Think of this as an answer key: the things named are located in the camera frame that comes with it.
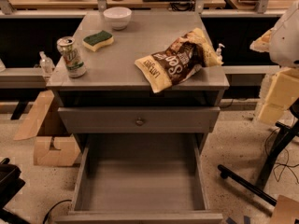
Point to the white ceramic bowl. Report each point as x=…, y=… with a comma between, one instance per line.
x=118, y=17

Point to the clear sanitizer bottle left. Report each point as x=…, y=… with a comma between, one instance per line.
x=46, y=64

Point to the cardboard box pieces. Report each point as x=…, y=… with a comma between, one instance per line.
x=53, y=145

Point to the white pump bottle right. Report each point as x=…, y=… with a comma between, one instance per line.
x=219, y=51

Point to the black object lower left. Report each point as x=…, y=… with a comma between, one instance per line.
x=10, y=184

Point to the green 7up soda can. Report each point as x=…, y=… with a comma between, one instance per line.
x=72, y=60

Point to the grey drawer cabinet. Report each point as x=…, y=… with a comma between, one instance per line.
x=113, y=80

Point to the wooden shelf bench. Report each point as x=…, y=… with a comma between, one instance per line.
x=92, y=4

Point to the closed grey drawer with knob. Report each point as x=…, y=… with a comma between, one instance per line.
x=139, y=119

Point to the open grey lower drawer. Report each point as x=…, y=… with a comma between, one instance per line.
x=140, y=178

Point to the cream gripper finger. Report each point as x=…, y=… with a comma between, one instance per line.
x=262, y=43

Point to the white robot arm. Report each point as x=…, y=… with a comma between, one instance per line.
x=282, y=41

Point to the yellow brown chip bag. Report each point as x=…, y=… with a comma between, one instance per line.
x=181, y=60

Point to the yellow green sponge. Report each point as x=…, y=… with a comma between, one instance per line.
x=97, y=41

